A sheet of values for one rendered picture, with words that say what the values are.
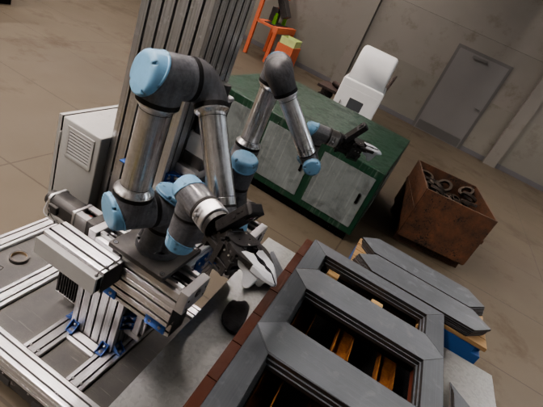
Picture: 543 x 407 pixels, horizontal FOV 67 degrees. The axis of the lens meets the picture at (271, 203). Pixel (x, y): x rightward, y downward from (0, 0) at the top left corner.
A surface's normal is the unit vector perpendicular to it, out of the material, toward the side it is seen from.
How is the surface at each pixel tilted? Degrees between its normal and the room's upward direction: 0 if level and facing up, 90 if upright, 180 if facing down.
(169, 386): 0
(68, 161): 90
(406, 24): 90
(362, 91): 90
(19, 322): 0
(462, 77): 90
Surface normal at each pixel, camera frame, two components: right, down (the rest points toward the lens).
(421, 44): -0.40, 0.31
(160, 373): 0.37, -0.81
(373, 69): -0.16, 0.09
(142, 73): -0.67, -0.04
